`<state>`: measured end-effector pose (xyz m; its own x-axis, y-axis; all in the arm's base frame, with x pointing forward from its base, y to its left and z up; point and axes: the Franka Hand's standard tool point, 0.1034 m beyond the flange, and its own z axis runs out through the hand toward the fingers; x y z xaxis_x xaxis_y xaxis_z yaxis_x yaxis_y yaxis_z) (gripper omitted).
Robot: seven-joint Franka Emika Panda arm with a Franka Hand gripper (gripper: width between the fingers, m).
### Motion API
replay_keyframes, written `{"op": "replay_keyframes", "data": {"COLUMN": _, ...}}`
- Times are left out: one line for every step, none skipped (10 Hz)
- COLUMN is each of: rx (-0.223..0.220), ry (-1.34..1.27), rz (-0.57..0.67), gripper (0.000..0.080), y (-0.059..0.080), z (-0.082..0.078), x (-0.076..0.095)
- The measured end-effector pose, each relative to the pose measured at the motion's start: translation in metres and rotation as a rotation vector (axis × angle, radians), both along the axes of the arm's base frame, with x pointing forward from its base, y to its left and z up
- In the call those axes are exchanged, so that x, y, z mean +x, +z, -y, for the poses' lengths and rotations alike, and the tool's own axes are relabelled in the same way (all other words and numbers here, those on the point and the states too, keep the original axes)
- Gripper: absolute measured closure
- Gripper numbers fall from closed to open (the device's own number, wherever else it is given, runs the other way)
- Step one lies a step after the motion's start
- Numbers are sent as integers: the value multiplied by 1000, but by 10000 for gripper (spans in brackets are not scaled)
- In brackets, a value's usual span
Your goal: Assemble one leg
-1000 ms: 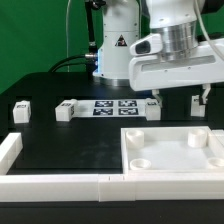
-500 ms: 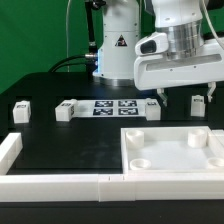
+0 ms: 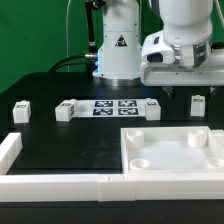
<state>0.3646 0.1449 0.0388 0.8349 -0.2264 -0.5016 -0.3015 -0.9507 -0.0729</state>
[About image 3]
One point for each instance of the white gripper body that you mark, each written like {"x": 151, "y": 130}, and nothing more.
{"x": 160, "y": 66}

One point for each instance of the white square tabletop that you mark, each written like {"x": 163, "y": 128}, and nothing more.
{"x": 171, "y": 149}

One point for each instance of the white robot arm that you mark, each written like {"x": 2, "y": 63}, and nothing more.
{"x": 180, "y": 54}

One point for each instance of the white U-shaped fence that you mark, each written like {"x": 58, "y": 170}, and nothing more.
{"x": 102, "y": 187}

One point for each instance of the white marker base plate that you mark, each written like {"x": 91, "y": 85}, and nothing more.
{"x": 110, "y": 108}

